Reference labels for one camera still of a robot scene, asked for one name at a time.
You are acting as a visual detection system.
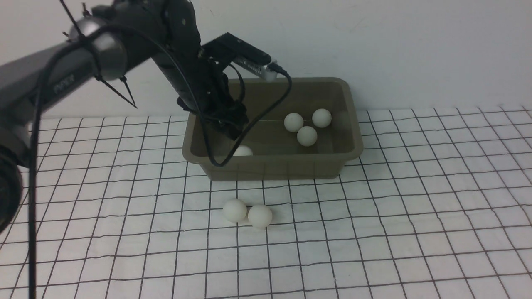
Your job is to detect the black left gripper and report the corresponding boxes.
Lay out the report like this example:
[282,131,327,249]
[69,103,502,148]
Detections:
[166,56,249,140]

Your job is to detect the white ball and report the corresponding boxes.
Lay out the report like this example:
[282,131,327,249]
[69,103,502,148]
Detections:
[247,205,273,229]
[222,199,248,223]
[311,108,332,128]
[283,113,304,133]
[297,126,318,147]
[233,145,254,156]

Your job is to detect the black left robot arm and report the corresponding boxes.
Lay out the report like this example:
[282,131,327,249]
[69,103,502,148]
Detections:
[1,0,249,230]

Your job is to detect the olive green plastic bin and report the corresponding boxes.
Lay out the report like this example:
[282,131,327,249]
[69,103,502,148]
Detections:
[182,77,364,181]

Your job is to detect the white grid-pattern tablecloth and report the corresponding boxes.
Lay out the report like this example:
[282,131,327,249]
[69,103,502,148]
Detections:
[0,106,532,299]

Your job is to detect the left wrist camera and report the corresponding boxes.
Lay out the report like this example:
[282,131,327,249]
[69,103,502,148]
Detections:
[202,32,277,82]

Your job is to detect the black left camera cable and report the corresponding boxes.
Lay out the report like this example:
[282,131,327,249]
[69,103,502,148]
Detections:
[27,25,292,299]

